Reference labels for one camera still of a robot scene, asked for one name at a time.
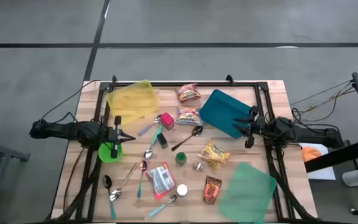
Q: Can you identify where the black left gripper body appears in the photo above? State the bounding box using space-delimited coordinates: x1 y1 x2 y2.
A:
103 115 124 159

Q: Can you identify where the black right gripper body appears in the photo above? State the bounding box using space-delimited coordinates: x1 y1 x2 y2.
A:
244 105 275 149

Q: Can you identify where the silver spoon with teal handle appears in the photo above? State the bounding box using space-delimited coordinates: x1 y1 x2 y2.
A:
144 125 164 159

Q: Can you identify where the iridescent spoon with blue handle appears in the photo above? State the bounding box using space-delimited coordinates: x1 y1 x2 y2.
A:
137 160 148 199

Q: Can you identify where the dark green black-lidded spice tin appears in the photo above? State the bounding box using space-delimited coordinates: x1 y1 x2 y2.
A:
156 133 169 149

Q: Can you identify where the yellow snack packet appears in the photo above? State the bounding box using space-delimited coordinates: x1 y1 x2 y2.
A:
198 141 231 170

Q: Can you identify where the red-lidded smoked paprika tin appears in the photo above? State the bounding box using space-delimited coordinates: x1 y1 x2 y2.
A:
160 112 175 131

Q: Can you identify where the black metal spoon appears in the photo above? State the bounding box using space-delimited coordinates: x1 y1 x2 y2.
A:
170 125 204 152

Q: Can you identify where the yellow-labelled ramen noodle packet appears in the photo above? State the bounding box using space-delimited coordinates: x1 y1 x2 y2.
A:
175 105 203 127

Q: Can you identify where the green-lidded glass herb jar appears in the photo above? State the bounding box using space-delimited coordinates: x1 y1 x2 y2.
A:
175 151 188 167

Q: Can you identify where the pink ramen noodle packet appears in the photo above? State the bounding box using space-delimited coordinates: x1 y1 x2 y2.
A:
175 82 202 103

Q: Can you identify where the green plastic bowl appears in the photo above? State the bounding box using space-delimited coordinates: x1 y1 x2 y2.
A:
98 141 124 164

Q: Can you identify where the blue plastic bin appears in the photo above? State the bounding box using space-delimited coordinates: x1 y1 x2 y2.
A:
198 89 254 139

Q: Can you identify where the yellow translucent plastic bin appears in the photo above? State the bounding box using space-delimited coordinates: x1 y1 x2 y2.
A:
106 79 160 125

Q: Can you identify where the plain silver spoon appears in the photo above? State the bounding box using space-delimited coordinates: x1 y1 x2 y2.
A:
109 163 139 202

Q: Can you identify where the orange object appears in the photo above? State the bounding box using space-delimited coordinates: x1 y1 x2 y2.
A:
301 146 323 162

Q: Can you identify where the green translucent plastic bin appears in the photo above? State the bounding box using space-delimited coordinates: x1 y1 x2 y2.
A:
218 161 278 224

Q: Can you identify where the brown and orange snack packet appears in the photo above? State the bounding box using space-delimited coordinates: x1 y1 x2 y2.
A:
203 175 223 205

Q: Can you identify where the white paper sheet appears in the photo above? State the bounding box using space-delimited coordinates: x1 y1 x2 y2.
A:
299 142 337 181

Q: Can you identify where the silver spoon with lavender handle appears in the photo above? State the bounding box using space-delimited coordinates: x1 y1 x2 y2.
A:
137 114 163 137

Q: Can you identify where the black spoon with teal handle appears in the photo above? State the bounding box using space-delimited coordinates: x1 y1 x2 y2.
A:
102 174 117 220

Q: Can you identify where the brown cable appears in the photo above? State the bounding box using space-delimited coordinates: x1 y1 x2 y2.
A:
63 147 85 212

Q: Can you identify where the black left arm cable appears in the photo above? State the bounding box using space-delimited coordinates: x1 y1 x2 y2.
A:
40 80 101 123

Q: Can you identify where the black metal rig frame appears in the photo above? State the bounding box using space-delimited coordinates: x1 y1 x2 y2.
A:
47 74 319 224

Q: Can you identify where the tan cable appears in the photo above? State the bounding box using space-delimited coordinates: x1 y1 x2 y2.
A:
290 80 354 106

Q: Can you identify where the silver spoon light-blue handle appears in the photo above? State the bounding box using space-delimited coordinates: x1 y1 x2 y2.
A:
148 194 178 218

